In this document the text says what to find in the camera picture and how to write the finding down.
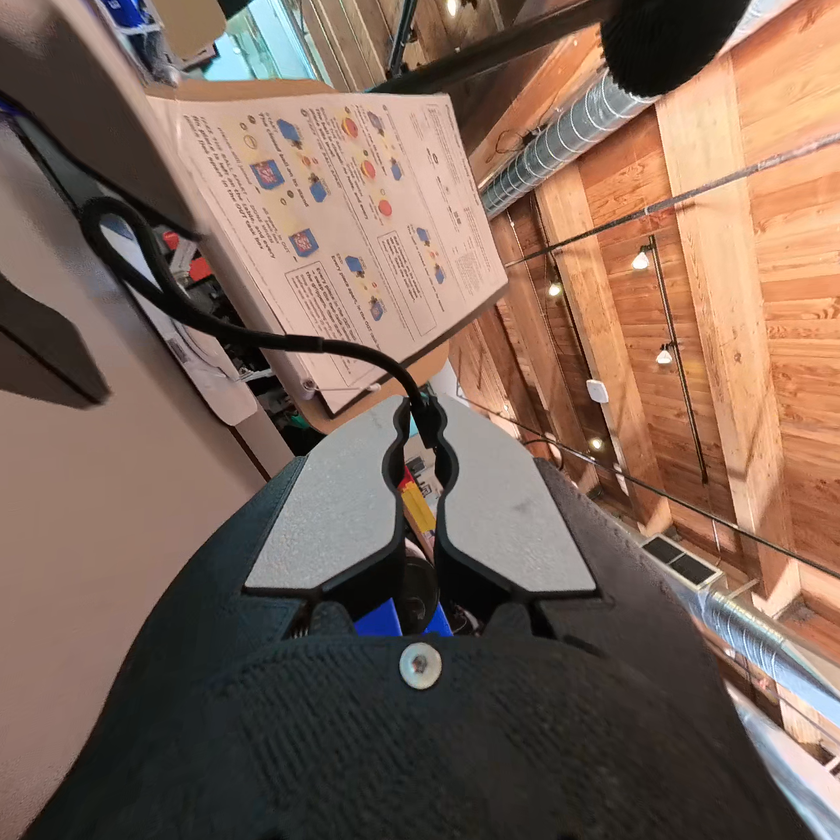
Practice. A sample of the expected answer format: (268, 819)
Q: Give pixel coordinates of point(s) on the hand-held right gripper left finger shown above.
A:
(328, 525)

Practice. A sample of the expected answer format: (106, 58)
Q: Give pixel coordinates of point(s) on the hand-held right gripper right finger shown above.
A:
(512, 525)

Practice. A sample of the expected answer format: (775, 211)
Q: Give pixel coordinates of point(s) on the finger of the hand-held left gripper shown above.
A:
(39, 354)
(65, 79)

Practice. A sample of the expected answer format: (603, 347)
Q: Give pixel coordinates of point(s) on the blue plastic bin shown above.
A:
(377, 620)

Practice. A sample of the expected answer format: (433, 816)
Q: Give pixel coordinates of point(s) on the yellow plastic bin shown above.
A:
(420, 508)

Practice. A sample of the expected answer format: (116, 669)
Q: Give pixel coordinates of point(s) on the white ceiling sensor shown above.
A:
(597, 390)

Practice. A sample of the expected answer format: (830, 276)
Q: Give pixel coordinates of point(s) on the black ceiling vent grille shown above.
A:
(682, 561)

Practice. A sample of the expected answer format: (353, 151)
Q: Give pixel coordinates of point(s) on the instruction board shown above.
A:
(341, 216)

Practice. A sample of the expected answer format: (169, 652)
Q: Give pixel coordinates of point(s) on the black ceiling pipe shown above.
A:
(722, 180)

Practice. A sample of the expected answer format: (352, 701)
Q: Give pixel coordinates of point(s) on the black ribbed ceiling lamp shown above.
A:
(669, 46)

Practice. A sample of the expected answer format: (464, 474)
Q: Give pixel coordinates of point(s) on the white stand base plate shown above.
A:
(216, 387)

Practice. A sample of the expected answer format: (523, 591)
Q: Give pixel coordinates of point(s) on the silver ventilation duct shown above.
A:
(558, 144)
(768, 649)

